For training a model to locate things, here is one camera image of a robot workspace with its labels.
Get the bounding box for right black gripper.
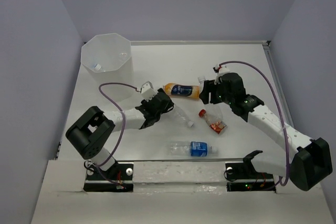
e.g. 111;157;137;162
199;79;234;105

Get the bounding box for orange juice bottle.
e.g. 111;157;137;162
163;83;200;100

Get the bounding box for clear crushed plastic bottle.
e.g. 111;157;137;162
169;105;194;128

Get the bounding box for red cap crushed bottle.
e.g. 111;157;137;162
198;109;227;135

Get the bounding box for clear bottle blue label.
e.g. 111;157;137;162
168;141;218;157

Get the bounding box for clear bottle blue ring cap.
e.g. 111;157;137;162
92;63;103;72

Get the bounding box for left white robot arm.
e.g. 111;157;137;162
66;88;174;179

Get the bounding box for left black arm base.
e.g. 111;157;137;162
83;161;134;193

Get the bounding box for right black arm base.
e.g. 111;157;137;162
223;163;276;192

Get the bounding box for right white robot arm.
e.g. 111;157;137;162
198;72;333;191

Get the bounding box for white octagonal plastic bin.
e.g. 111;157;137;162
81;33;134;102

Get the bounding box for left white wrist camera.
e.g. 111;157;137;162
140;81;157;101

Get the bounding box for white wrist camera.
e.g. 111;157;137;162
140;81;157;101
213;64;230;84

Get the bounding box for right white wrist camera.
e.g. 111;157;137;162
213;64;230;84

